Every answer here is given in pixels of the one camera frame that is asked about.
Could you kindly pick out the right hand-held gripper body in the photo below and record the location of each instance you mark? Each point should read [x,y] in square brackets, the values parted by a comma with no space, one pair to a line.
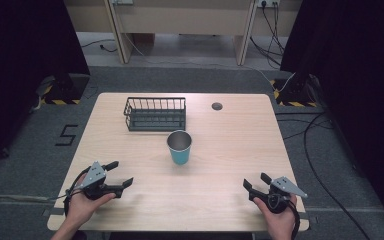
[276,196]

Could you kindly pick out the stand base with hazard tape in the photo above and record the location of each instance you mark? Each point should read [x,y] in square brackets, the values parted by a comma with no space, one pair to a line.
[63,88]
[295,91]

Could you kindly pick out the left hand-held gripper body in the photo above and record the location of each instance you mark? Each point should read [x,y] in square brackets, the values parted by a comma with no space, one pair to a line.
[95,178]

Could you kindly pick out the black curtain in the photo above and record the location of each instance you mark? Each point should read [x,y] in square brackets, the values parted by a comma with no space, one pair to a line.
[356,83]
[20,66]

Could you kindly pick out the person's right hand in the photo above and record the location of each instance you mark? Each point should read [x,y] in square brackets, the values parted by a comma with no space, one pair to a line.
[278,223]

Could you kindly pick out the person's left hand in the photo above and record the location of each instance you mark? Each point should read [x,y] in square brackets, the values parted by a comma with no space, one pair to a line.
[80,206]

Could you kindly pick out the blue cup with metal inside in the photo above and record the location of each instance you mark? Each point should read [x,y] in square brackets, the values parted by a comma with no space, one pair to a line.
[180,150]

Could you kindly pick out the white wall power socket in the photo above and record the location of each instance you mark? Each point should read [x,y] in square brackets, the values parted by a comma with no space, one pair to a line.
[268,2]

